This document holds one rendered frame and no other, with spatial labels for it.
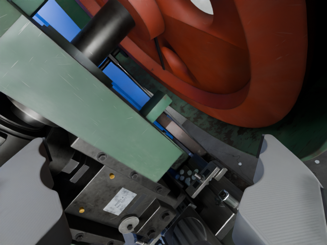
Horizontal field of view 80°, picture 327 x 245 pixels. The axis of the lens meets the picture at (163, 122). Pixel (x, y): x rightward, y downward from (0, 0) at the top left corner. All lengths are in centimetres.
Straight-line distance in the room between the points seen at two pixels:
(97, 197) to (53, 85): 28
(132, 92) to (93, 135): 138
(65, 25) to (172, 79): 104
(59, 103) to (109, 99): 7
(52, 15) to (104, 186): 127
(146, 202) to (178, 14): 45
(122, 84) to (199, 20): 136
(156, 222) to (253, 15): 53
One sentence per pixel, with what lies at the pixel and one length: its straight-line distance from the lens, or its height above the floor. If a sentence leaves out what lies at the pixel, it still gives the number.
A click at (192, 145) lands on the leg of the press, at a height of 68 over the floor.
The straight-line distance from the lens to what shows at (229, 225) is 79.
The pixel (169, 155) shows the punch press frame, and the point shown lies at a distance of 45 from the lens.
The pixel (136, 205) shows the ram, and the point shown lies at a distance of 57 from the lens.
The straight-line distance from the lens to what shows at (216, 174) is 79.
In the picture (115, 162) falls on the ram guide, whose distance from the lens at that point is 41.
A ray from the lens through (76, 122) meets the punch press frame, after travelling 35.
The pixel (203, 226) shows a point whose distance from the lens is 71.
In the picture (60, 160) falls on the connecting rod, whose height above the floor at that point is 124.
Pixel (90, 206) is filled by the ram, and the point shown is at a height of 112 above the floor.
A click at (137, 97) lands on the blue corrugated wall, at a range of 176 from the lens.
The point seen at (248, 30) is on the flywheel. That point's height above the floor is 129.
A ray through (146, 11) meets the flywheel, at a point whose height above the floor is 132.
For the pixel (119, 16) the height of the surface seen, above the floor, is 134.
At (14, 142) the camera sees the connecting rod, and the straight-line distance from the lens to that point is 42.
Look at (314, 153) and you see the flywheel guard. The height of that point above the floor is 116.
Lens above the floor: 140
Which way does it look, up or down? 37 degrees down
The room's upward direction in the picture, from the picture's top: 47 degrees counter-clockwise
